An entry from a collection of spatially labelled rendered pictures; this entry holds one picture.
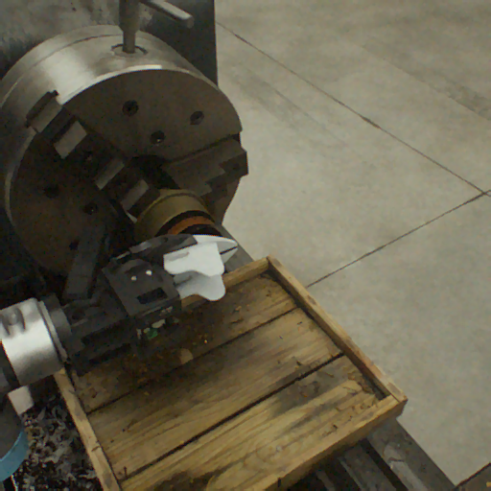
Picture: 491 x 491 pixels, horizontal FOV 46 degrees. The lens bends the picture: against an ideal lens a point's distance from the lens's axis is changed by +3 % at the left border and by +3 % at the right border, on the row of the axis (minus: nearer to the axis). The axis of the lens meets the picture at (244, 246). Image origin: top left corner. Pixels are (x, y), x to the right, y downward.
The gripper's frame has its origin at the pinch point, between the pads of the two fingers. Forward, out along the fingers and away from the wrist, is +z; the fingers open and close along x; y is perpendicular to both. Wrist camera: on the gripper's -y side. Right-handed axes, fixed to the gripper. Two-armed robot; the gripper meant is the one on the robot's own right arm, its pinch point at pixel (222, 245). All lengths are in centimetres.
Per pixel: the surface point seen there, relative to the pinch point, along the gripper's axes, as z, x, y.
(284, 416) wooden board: 1.1, -19.8, 12.5
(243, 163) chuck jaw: 9.3, 1.1, -11.2
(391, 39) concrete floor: 227, -109, -205
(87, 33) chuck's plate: -3.5, 15.4, -25.5
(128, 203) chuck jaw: -7.8, 4.1, -7.4
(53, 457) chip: -26, -49, -15
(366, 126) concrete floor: 155, -109, -138
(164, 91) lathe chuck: 1.0, 11.8, -15.0
